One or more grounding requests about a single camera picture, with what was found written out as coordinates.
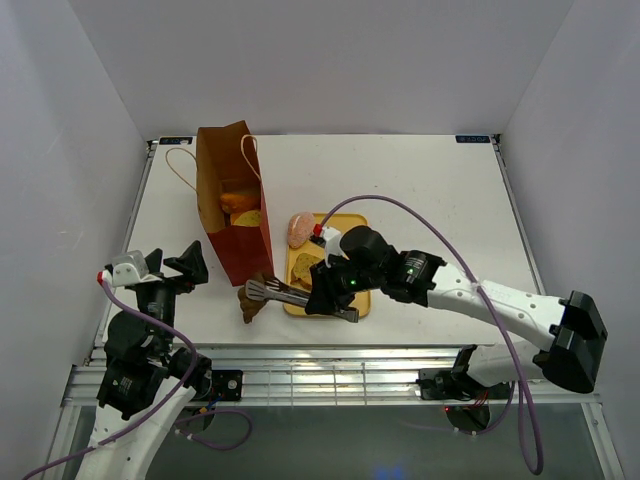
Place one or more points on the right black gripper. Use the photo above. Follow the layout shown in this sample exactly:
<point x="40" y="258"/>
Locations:
<point x="324" y="292"/>

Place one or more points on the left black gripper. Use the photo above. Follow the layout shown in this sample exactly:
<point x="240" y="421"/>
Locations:
<point x="193" y="263"/>

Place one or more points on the metal serving tongs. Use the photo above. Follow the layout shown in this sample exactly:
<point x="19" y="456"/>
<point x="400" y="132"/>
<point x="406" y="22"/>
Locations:
<point x="278" y="291"/>

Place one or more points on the brown chocolate croissant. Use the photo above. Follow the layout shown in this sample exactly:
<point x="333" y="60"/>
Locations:
<point x="250" y="308"/>

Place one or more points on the flower shaped golden bread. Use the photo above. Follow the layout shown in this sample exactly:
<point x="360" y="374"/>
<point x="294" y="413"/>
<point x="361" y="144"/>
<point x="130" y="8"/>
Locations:
<point x="240" y="201"/>

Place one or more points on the orange oval bread loaf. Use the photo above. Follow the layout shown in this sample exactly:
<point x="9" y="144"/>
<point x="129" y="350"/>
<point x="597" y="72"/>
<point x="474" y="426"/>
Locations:
<point x="250" y="218"/>

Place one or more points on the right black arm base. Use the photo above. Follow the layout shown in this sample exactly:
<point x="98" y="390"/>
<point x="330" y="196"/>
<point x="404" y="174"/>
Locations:
<point x="456" y="384"/>

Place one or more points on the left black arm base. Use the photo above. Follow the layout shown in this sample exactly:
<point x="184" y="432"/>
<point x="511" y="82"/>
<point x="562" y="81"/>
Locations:
<point x="212" y="384"/>

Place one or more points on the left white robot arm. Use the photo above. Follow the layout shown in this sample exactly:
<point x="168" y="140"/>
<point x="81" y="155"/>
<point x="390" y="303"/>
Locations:
<point x="147" y="381"/>

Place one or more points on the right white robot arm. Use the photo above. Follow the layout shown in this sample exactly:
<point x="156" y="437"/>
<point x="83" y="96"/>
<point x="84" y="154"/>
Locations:
<point x="562" y="339"/>

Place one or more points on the seeded bread slice top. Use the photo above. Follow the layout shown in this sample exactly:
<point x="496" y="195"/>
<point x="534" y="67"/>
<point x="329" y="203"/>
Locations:
<point x="301" y="270"/>

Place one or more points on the pink sugared bread roll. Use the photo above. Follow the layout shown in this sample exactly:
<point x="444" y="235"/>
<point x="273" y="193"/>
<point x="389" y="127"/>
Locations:
<point x="300" y="229"/>

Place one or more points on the red paper bag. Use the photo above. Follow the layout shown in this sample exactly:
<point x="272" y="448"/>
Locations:
<point x="226" y="160"/>

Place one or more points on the yellow plastic tray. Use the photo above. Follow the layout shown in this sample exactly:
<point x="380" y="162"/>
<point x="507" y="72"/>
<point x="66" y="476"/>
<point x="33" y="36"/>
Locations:
<point x="342" y="222"/>

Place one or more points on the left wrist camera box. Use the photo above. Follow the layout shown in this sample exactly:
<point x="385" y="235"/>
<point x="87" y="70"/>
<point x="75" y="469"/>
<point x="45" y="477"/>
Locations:
<point x="127" y="270"/>

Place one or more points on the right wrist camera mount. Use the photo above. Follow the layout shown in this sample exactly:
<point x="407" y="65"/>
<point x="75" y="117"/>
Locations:
<point x="328" y="238"/>

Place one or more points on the aluminium frame rail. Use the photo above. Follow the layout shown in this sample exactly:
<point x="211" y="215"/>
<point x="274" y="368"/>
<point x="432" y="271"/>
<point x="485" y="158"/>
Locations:
<point x="288" y="377"/>

